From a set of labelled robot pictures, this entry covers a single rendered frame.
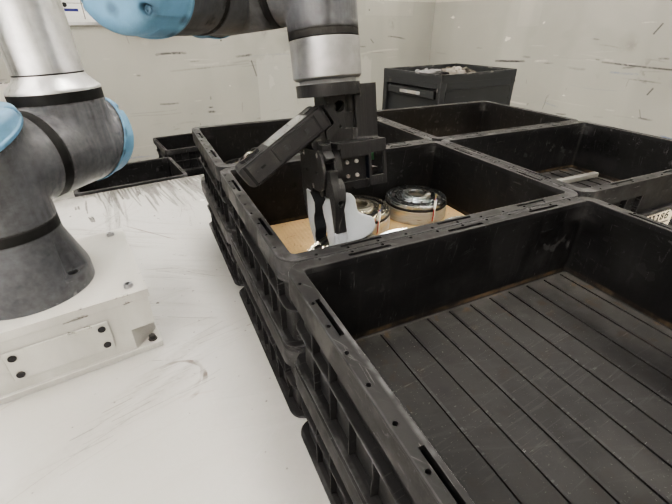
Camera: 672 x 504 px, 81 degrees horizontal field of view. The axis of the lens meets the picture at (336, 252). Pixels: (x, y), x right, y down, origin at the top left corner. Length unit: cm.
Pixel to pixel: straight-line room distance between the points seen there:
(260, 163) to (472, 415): 31
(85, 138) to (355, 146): 38
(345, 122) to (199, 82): 333
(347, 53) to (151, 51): 327
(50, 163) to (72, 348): 24
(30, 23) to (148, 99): 304
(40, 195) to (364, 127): 40
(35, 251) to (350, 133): 41
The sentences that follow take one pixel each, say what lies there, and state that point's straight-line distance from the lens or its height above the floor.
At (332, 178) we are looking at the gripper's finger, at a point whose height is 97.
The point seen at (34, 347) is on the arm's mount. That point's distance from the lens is 63.
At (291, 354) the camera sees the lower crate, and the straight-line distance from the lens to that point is 43.
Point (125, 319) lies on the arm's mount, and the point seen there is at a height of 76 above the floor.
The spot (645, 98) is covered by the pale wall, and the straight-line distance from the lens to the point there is 392.
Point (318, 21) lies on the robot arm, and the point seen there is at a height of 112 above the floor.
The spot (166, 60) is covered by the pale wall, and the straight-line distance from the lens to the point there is 370.
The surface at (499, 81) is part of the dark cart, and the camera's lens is 255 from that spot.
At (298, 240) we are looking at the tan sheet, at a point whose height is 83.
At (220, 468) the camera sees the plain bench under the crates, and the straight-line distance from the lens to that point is 50.
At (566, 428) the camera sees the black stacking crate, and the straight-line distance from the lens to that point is 40.
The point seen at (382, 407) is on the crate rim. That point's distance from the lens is 24.
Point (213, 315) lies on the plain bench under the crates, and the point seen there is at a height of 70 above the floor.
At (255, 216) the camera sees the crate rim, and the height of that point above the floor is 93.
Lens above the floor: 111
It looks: 30 degrees down
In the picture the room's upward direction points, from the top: straight up
